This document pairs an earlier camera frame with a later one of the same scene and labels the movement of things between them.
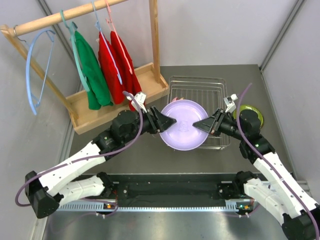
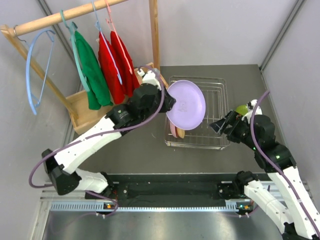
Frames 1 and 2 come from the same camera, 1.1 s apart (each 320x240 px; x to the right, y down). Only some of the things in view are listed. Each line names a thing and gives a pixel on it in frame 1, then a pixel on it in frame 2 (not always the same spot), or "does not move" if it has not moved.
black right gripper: [212, 123] → [232, 118]
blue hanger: [98, 25] does not move
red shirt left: [111, 69] does not move
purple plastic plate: [182, 135] → [190, 106]
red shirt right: [127, 74] does not move
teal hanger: [71, 28] does not move
